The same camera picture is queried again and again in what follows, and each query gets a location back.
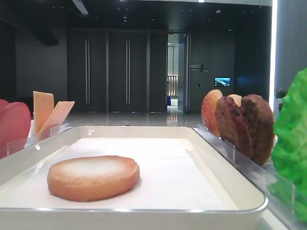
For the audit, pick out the clear lettuce rack rail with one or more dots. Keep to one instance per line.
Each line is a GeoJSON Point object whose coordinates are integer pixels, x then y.
{"type": "Point", "coordinates": [281, 192]}

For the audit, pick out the bread slice in rack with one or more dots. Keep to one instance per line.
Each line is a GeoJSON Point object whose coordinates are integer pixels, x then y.
{"type": "Point", "coordinates": [208, 109]}
{"type": "Point", "coordinates": [236, 98]}

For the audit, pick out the brown meat patty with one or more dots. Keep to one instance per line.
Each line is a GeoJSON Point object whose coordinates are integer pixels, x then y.
{"type": "Point", "coordinates": [259, 118]}
{"type": "Point", "coordinates": [231, 125]}

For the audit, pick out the clear bread rack rail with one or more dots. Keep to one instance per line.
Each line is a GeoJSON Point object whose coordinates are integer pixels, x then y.
{"type": "Point", "coordinates": [205, 133]}

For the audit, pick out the green lettuce leaf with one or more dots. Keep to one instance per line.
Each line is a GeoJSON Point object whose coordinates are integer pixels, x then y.
{"type": "Point", "coordinates": [289, 155]}

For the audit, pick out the front red tomato slice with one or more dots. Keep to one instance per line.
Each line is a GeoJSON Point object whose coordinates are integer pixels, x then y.
{"type": "Point", "coordinates": [15, 124]}

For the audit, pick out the rear bread slice in rack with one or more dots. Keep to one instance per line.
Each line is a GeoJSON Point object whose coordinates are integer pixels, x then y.
{"type": "Point", "coordinates": [236, 98]}

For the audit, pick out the front bread slice in rack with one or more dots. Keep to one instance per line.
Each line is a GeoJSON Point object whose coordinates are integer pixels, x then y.
{"type": "Point", "coordinates": [208, 109]}

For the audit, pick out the bread slice on tray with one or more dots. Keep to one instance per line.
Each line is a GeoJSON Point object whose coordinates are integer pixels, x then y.
{"type": "Point", "coordinates": [96, 178]}

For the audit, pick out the rear brown meat patty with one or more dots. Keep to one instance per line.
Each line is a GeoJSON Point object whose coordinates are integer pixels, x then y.
{"type": "Point", "coordinates": [259, 118]}

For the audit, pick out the clear cheese rack rail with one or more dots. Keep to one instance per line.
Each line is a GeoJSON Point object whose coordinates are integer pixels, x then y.
{"type": "Point", "coordinates": [32, 138]}

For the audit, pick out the small potted plant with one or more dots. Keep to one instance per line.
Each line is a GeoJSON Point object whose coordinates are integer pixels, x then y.
{"type": "Point", "coordinates": [279, 95]}

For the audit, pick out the clear patty rack rail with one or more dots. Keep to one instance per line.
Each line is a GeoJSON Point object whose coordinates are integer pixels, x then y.
{"type": "Point", "coordinates": [240, 159]}

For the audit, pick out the small wall display screen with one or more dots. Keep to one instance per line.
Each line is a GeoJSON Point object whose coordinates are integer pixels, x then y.
{"type": "Point", "coordinates": [222, 82]}

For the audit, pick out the leaning cheese slice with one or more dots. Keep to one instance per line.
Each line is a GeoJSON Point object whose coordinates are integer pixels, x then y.
{"type": "Point", "coordinates": [58, 115]}

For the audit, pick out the red tomato slice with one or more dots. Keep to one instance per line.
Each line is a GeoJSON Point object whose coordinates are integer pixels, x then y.
{"type": "Point", "coordinates": [15, 124]}
{"type": "Point", "coordinates": [3, 105]}

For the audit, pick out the white serving tray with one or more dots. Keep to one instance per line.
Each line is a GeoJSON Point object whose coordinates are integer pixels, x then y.
{"type": "Point", "coordinates": [185, 184]}

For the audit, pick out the tall cheese slice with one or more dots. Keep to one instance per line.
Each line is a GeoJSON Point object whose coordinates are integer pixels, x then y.
{"type": "Point", "coordinates": [43, 107]}

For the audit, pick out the rear red tomato slice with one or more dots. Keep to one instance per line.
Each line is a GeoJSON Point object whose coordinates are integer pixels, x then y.
{"type": "Point", "coordinates": [3, 105]}

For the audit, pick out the front brown meat patty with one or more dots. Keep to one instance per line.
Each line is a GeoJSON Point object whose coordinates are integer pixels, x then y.
{"type": "Point", "coordinates": [231, 125]}

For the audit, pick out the clear tomato rack rail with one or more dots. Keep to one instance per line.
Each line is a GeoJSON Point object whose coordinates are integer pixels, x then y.
{"type": "Point", "coordinates": [16, 146]}

